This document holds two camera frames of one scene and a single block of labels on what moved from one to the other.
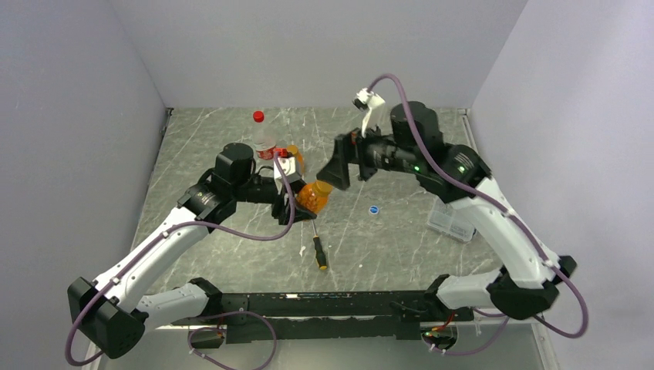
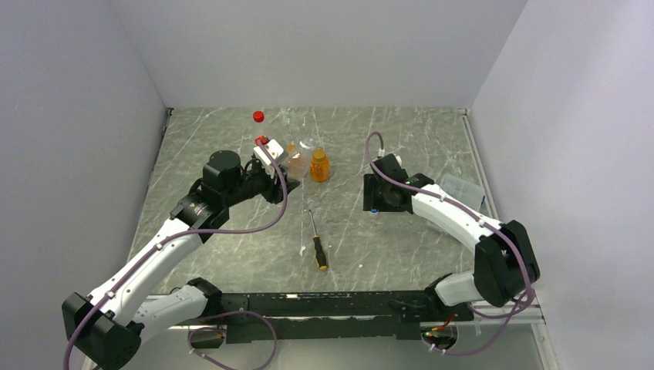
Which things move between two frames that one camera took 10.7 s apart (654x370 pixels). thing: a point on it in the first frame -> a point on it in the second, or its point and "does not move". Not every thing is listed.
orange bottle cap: [321, 189] -> [318, 153]
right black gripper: [336, 171] -> [370, 197]
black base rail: [328, 316] does not move
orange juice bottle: [311, 200] -> [320, 166]
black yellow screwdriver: [319, 255] does not move
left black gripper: [279, 210] -> [274, 193]
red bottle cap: [258, 116] does not move
